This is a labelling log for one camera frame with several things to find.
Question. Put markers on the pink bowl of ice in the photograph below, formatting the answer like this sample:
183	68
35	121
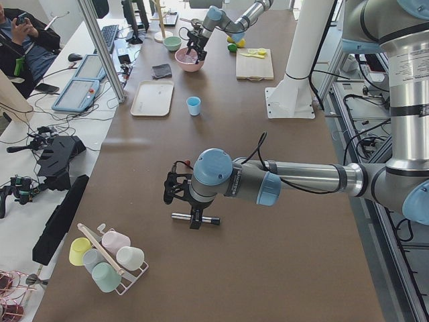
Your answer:
187	63

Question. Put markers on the blue teach pendant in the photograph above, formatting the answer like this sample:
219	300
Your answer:
77	96
90	68

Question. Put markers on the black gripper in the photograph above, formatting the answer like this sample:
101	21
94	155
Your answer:
199	39

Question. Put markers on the white wire cup rack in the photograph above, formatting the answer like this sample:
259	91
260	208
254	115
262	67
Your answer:
128	278

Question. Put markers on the aluminium frame post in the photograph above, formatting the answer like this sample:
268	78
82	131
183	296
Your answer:
90	18

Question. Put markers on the black computer mouse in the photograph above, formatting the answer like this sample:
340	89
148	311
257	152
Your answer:
74	57

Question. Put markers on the white plastic cup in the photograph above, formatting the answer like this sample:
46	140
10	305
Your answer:
130	258

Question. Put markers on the mint plastic cup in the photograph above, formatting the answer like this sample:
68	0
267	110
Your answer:
106	277

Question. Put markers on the wooden cutting board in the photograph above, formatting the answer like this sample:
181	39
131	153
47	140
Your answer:
254	69

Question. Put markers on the steel muddler black tip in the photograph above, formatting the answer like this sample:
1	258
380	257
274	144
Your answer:
210	220

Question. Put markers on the black keyboard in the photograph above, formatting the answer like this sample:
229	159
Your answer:
109	33

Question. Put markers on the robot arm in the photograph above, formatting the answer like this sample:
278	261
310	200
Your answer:
217	18
398	28

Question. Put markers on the yellow plastic cup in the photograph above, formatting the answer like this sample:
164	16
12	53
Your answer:
78	248

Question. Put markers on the green lime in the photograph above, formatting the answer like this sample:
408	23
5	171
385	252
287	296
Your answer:
232	47

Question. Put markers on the seated person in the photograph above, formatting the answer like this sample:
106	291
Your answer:
28	48

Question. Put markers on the mint green bowl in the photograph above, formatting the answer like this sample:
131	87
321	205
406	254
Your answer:
172	43

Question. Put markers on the grey plastic cup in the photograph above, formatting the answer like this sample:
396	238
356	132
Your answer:
91	258

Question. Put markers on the wooden cup stand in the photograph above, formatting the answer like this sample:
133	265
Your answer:
163	33

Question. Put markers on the pink plastic cup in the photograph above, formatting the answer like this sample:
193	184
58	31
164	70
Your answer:
113	241

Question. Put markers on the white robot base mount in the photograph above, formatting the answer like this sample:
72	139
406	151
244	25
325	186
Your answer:
292	97

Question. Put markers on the grey folded cloth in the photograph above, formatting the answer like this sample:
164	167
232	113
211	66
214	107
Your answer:
161	71

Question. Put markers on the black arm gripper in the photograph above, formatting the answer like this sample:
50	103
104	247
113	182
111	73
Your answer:
197	206

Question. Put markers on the cream rabbit tray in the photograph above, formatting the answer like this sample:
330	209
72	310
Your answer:
152	99

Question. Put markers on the light blue plastic cup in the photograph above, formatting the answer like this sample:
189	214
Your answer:
194	105

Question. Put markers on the black smartphone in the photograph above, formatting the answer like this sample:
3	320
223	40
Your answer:
46	88

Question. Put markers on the black stand block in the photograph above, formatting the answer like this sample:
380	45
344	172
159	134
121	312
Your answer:
54	161

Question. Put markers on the yellow plastic knife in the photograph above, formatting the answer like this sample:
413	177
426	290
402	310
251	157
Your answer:
252	55

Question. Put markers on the long black bar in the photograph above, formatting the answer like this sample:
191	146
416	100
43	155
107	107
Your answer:
59	223

